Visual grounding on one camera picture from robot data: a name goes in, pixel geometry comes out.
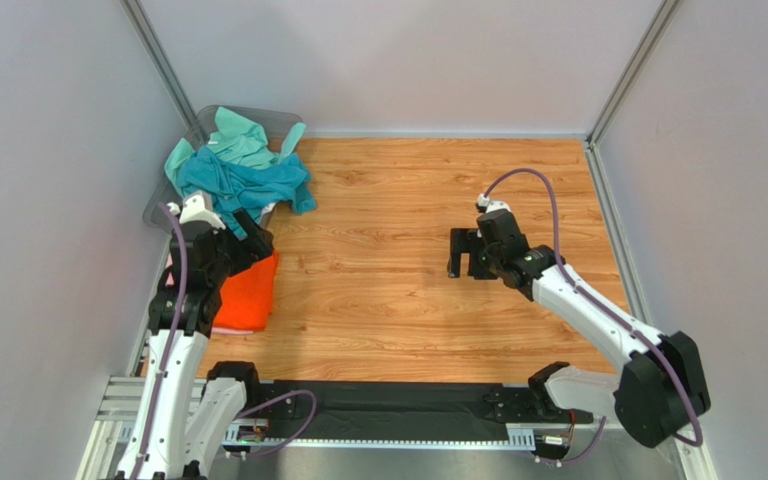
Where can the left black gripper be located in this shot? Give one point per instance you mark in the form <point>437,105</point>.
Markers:
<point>259,243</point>

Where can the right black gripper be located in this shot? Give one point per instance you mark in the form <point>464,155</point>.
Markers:
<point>475,253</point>

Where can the orange t shirt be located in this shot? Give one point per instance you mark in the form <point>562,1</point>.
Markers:
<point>248,297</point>

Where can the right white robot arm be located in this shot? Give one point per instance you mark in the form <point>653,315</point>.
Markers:
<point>658,386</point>

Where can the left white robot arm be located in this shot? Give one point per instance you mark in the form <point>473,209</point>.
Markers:
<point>173,437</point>

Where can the white cloth in bin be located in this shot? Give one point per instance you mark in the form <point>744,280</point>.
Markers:
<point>266,214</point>

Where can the dark teal t shirt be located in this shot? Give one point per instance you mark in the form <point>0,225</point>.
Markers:
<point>234,187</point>

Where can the folded pink t shirt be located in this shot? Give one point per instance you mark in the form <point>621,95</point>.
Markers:
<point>227,331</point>

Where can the light mint t shirt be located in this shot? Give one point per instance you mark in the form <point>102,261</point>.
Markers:
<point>238,140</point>

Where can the clear plastic bin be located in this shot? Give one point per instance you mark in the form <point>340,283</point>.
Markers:
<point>276,124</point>

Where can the black base cloth strip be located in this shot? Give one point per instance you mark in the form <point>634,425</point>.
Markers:
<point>409,411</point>

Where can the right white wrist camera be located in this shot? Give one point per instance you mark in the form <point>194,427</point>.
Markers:
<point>485,204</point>

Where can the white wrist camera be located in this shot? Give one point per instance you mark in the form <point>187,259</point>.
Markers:
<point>485,204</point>
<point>195,207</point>

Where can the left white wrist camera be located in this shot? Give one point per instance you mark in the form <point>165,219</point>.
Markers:
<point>195,207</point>

